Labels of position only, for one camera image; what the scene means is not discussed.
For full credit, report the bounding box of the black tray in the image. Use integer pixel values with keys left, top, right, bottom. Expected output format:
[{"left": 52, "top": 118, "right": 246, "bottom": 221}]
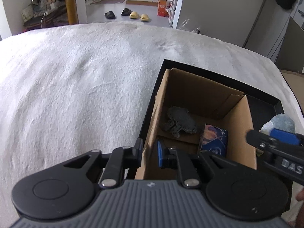
[{"left": 140, "top": 60, "right": 283, "bottom": 143}]

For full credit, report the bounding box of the person's right hand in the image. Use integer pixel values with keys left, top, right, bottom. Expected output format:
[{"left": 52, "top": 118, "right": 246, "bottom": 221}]
[{"left": 293, "top": 189, "right": 304, "bottom": 228}]

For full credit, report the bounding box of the clear plastic bag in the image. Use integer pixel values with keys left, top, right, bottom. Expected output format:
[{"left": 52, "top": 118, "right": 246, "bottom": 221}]
[{"left": 180, "top": 19, "right": 200, "bottom": 34}]

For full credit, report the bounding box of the beige slipper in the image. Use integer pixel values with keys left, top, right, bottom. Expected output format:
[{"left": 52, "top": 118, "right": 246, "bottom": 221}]
[
  {"left": 140, "top": 14, "right": 150, "bottom": 22},
  {"left": 129, "top": 11, "right": 139, "bottom": 20}
]

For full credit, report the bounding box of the orange cardboard box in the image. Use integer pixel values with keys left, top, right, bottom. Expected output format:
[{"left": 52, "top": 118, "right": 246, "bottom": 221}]
[{"left": 157, "top": 0, "right": 168, "bottom": 17}]

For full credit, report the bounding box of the brown cardboard box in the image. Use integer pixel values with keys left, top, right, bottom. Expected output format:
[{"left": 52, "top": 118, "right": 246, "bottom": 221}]
[{"left": 135, "top": 68, "right": 257, "bottom": 180}]

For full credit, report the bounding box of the white fuzzy blanket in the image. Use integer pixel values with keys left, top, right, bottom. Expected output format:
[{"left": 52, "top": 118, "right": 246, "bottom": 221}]
[{"left": 1, "top": 22, "right": 303, "bottom": 227}]

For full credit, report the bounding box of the black slipper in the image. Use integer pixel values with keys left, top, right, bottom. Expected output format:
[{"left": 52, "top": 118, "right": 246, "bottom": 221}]
[
  {"left": 121, "top": 8, "right": 132, "bottom": 17},
  {"left": 105, "top": 10, "right": 116, "bottom": 20}
]

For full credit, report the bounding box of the black slipper far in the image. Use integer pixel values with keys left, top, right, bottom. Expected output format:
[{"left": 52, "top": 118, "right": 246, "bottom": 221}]
[{"left": 121, "top": 8, "right": 132, "bottom": 17}]

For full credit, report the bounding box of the white soft object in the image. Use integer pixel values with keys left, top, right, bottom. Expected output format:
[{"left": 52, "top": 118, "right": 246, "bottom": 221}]
[{"left": 259, "top": 121, "right": 274, "bottom": 135}]

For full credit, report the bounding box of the dark grey knitted cloth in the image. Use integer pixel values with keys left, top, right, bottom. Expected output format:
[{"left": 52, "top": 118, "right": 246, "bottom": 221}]
[{"left": 161, "top": 107, "right": 197, "bottom": 139}]

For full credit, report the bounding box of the beige slipper left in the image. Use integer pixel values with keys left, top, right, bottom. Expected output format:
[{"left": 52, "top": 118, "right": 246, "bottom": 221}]
[{"left": 129, "top": 11, "right": 139, "bottom": 20}]

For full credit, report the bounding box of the light blue fluffy plush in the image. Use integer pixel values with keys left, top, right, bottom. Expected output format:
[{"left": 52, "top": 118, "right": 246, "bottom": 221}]
[{"left": 271, "top": 113, "right": 296, "bottom": 133}]

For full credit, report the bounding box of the beige slipper right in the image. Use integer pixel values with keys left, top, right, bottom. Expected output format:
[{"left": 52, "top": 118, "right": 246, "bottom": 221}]
[{"left": 140, "top": 14, "right": 150, "bottom": 22}]

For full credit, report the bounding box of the blue tissue packet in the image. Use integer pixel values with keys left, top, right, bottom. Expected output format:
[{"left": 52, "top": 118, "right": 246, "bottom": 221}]
[{"left": 198, "top": 123, "right": 228, "bottom": 157}]

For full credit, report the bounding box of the white shelf unit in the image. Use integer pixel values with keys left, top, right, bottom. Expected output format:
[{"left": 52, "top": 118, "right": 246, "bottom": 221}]
[{"left": 166, "top": 0, "right": 183, "bottom": 29}]

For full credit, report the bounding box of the black slipper near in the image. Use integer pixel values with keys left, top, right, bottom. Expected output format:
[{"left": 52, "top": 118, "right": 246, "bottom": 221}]
[{"left": 105, "top": 10, "right": 116, "bottom": 20}]

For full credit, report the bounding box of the clutter pile under table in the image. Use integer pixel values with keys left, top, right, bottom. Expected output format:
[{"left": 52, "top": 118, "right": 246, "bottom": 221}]
[{"left": 21, "top": 0, "right": 69, "bottom": 31}]

